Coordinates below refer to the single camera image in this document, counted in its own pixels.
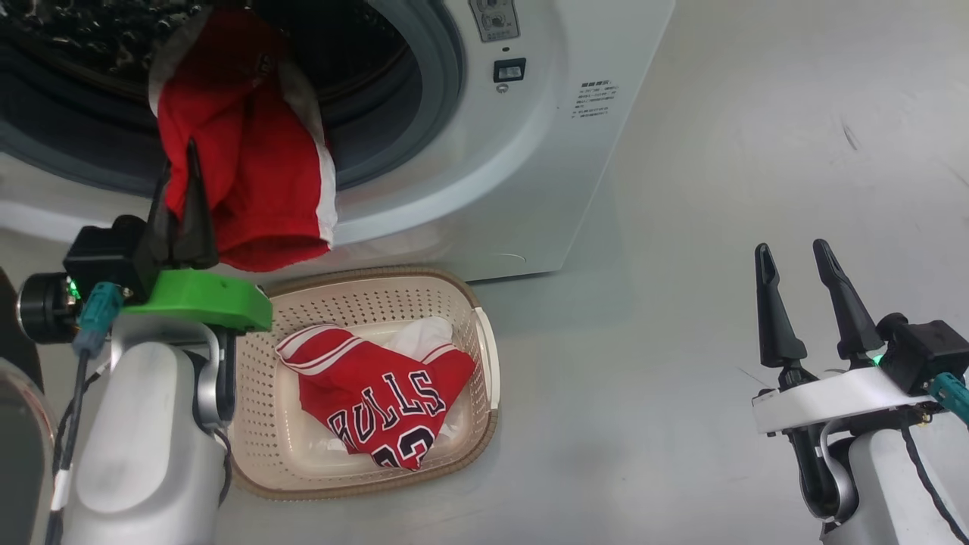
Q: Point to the red Bulls basketball jersey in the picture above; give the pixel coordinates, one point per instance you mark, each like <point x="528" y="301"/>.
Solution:
<point x="378" y="393"/>

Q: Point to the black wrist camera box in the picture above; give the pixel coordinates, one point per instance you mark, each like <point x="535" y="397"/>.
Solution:
<point x="106" y="257"/>
<point x="927" y="348"/>

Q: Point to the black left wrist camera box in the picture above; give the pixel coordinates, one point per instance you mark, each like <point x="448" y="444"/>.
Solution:
<point x="106" y="257"/>

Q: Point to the white front-load washing machine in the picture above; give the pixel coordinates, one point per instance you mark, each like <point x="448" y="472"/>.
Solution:
<point x="530" y="189"/>

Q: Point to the red shorts with white stripe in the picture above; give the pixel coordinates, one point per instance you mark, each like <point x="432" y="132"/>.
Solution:
<point x="257" y="166"/>

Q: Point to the cream perforated laundry basket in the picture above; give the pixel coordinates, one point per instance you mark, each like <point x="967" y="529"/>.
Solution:
<point x="280" y="446"/>

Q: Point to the grey instruction sticker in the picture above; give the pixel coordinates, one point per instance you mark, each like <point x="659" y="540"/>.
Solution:
<point x="494" y="19"/>

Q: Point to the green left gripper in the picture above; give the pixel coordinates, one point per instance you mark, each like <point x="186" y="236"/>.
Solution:
<point x="204" y="299"/>

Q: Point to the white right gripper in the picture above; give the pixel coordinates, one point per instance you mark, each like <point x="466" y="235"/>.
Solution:
<point x="833" y="397"/>

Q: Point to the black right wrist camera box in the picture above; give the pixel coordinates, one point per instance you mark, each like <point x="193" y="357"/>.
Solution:
<point x="927" y="348"/>

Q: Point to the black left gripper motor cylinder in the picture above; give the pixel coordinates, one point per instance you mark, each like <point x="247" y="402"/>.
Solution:
<point x="42" y="306"/>

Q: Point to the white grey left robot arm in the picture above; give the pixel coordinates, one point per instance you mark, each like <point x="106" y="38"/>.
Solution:
<point x="144" y="439"/>

